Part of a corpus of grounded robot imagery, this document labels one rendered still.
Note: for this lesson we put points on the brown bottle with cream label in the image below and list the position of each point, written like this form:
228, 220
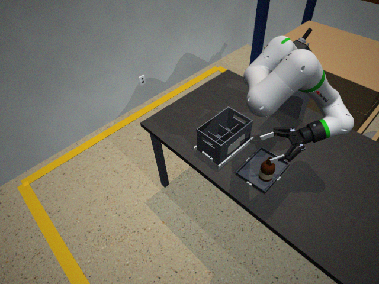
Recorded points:
267, 170

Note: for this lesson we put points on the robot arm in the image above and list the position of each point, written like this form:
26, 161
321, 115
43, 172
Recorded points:
283, 68

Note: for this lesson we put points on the black crate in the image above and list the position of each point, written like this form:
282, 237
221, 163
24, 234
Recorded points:
223, 134

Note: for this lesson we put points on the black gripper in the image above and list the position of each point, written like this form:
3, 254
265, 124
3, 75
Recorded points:
297, 138

